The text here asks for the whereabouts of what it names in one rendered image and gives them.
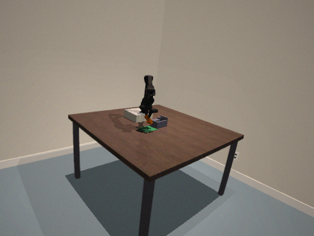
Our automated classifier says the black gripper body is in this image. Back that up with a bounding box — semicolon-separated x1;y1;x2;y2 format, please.
145;101;158;113

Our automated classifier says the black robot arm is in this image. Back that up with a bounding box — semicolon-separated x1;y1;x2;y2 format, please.
140;76;156;113

